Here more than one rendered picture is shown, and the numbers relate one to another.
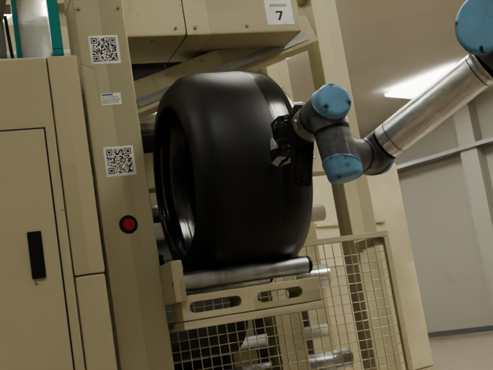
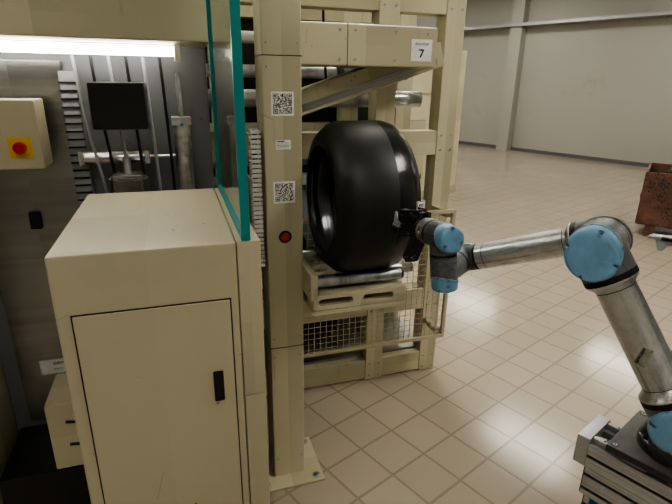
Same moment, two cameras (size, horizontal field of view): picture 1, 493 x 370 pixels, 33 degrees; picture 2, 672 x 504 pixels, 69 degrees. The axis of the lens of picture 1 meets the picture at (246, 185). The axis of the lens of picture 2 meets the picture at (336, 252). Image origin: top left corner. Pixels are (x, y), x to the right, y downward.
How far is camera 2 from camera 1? 0.89 m
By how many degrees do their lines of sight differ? 28
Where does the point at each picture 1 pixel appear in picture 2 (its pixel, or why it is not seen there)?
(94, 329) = (255, 425)
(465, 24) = (575, 251)
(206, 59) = (358, 75)
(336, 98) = (453, 240)
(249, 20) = (396, 56)
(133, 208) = (289, 225)
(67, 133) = (248, 301)
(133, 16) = (307, 46)
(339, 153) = (444, 277)
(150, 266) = (296, 264)
